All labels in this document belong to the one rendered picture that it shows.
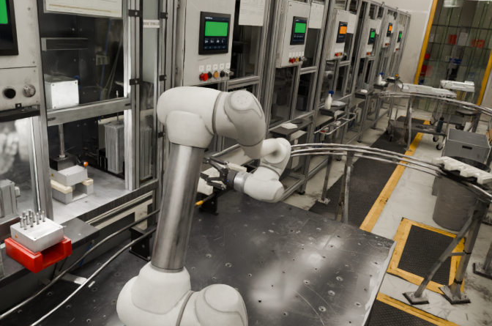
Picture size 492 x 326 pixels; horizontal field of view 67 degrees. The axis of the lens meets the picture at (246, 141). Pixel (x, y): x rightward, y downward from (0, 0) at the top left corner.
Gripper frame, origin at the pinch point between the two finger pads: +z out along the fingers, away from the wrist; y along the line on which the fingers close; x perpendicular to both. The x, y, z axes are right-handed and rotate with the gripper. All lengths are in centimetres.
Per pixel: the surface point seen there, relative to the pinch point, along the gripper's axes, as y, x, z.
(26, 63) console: 48, 66, 20
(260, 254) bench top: -33.7, -2.4, -34.5
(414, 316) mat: -100, -94, -103
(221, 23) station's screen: 64, -34, 17
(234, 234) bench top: -33.6, -9.3, -16.3
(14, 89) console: 41, 70, 19
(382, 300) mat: -100, -96, -84
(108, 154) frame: -0.9, 16.7, 42.7
